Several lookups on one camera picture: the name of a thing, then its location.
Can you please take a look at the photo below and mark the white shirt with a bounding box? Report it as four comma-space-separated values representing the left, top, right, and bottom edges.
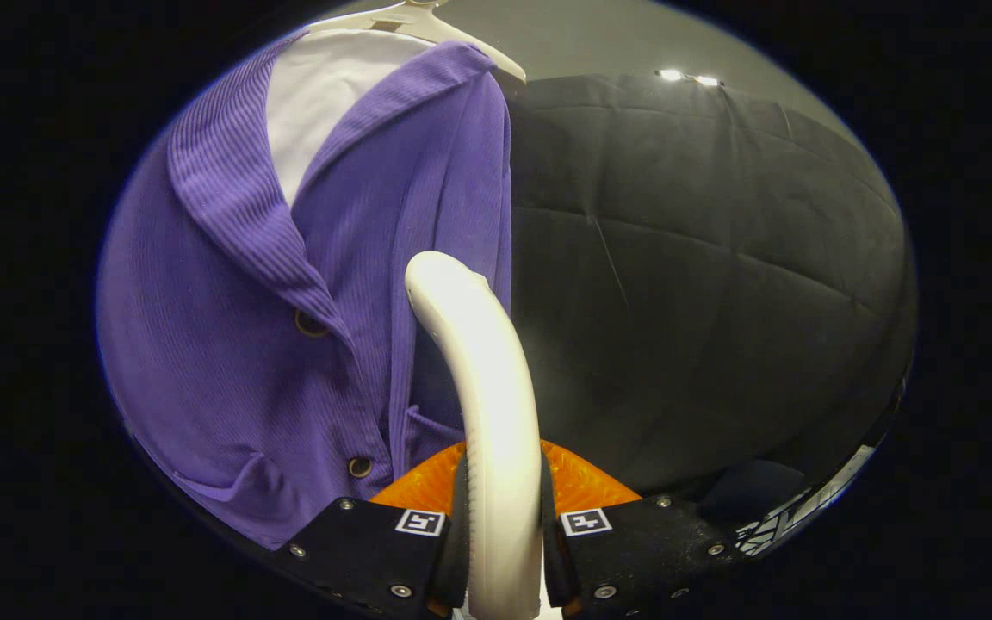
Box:
265, 28, 437, 208

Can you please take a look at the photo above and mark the black quilted side panel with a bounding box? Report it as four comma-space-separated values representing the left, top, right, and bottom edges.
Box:
505, 73, 919, 500

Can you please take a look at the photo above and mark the twin ceiling light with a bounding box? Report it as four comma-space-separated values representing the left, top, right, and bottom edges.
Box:
655, 67, 725, 87

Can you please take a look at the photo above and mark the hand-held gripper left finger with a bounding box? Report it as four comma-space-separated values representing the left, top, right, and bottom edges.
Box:
285, 441, 471, 619

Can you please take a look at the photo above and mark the purple corduroy jacket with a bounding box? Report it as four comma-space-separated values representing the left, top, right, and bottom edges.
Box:
96, 34, 514, 552

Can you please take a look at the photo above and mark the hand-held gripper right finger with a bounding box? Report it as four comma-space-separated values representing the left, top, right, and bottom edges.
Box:
541, 439, 742, 619

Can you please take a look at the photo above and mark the white garment steamer head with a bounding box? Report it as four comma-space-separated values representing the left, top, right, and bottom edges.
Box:
404, 251, 544, 620

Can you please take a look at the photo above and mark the white clothes hanger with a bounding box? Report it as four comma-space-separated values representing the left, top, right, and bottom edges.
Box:
307, 0, 528, 84

